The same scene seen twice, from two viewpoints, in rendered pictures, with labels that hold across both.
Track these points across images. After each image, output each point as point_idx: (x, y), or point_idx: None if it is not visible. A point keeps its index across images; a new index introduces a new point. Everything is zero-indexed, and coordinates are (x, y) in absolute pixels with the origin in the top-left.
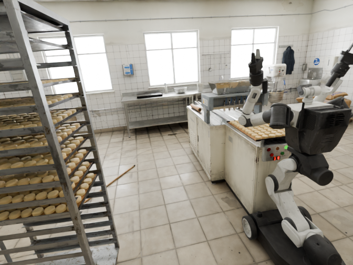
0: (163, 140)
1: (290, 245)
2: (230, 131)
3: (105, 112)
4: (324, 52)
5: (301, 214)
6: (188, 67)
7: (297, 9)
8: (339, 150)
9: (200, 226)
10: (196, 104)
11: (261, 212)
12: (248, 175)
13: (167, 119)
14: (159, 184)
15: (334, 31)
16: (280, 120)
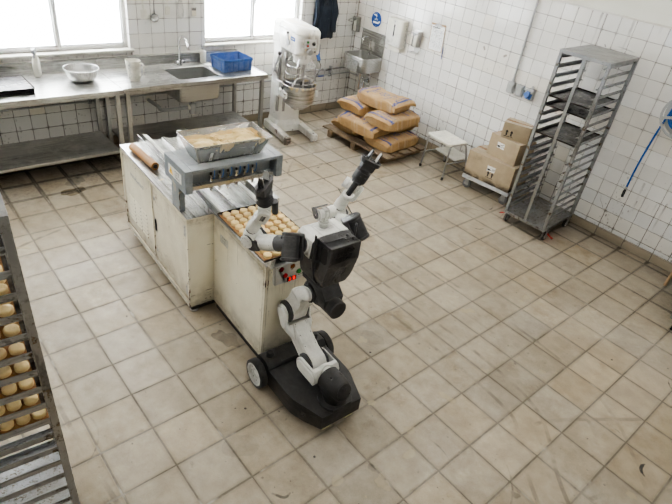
0: (55, 212)
1: (305, 385)
2: (224, 230)
3: None
4: (389, 4)
5: (318, 346)
6: (94, 5)
7: None
8: (389, 218)
9: (185, 387)
10: (142, 143)
11: (272, 349)
12: (254, 302)
13: (49, 146)
14: (88, 327)
15: None
16: (292, 254)
